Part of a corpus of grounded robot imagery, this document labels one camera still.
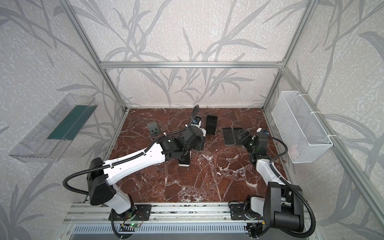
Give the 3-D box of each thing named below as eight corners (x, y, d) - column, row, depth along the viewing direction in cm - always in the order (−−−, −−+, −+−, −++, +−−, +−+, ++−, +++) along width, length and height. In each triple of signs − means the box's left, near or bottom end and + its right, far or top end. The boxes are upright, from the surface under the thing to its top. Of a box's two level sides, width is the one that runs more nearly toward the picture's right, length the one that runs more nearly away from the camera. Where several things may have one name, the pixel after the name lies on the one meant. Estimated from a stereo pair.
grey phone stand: (152, 137, 106) (148, 129, 99) (150, 130, 109) (147, 122, 103) (160, 134, 107) (157, 127, 100) (158, 128, 111) (155, 120, 104)
